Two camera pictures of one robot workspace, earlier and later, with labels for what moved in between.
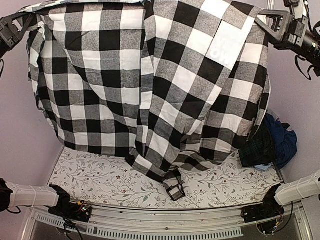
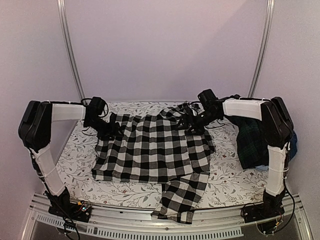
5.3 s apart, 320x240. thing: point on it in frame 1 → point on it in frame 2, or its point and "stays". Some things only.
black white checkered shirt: (175, 82) → (167, 148)
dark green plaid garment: (260, 149) stays
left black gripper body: (11, 38) → (103, 129)
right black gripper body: (285, 31) → (200, 122)
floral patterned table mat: (110, 180) stays
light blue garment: (263, 167) stays
